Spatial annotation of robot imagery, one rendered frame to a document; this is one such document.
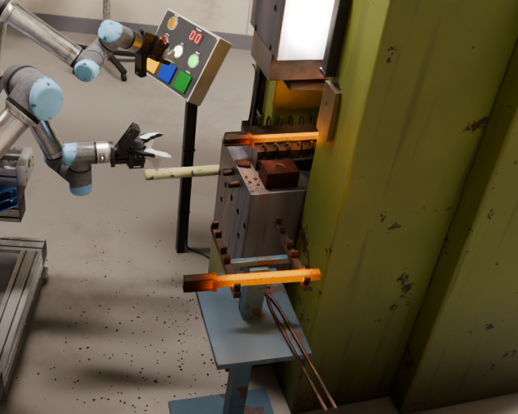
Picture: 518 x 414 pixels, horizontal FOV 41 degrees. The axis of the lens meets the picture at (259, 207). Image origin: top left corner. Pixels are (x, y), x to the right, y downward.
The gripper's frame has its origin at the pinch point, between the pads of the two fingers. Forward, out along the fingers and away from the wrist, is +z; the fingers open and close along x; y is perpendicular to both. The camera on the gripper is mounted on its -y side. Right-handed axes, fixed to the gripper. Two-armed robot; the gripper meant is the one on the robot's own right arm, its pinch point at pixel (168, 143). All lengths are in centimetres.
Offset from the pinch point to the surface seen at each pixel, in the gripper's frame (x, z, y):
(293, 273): 66, 24, 5
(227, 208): -0.3, 24.7, 30.7
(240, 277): 65, 8, 5
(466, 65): 49, 74, -51
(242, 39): -294, 124, 91
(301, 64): 8, 42, -33
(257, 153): 7.5, 30.7, 1.2
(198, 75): -39.8, 20.1, -5.5
